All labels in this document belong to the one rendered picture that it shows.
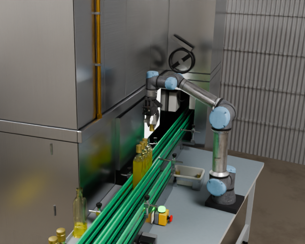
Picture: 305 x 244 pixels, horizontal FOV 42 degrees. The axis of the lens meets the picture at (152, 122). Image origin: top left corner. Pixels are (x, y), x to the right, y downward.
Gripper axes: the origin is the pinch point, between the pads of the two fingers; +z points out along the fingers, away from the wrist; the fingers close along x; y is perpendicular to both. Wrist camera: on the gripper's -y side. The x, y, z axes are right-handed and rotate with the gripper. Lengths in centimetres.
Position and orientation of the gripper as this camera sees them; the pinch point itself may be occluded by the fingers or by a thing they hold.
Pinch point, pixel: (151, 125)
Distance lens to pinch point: 253.7
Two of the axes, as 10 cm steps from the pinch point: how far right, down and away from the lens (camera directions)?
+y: -5.3, 2.4, -8.2
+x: 8.5, 1.9, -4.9
